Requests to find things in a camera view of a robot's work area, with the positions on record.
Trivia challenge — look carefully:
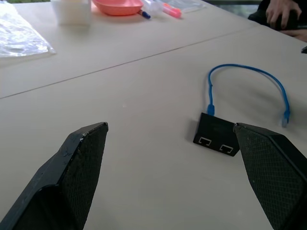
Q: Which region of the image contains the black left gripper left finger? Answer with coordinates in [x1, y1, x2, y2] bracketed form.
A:
[0, 122, 109, 230]

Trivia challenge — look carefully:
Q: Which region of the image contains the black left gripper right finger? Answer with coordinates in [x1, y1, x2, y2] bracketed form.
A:
[233, 122, 307, 230]

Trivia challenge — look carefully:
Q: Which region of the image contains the black ethernet adapter box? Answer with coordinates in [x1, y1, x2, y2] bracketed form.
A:
[193, 113, 241, 157]

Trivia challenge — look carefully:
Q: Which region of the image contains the bystander bare hand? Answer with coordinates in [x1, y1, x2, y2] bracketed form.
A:
[266, 0, 302, 30]

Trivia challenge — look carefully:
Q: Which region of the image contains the clear crumpled plastic bag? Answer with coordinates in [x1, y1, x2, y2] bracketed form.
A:
[0, 1, 57, 58]

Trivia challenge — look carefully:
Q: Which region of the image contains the bystander dark clothing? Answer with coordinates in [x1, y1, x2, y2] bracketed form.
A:
[248, 0, 307, 37]

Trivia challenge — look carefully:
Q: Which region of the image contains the white plastic container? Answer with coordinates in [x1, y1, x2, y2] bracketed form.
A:
[50, 0, 92, 26]

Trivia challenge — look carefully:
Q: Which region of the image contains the pink plastic bowl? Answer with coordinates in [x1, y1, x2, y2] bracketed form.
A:
[92, 0, 144, 16]

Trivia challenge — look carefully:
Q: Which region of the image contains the clear plastic pouch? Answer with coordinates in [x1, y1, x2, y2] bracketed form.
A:
[165, 0, 207, 14]

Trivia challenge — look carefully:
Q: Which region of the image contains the clear plastic syringe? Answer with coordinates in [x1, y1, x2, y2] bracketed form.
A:
[143, 0, 166, 15]

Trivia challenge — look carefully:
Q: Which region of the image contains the pink highlighter pen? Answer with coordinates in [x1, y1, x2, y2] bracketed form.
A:
[163, 3, 182, 19]

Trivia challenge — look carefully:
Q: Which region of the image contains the blue Ethernet cable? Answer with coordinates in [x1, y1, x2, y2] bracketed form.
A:
[207, 63, 291, 127]

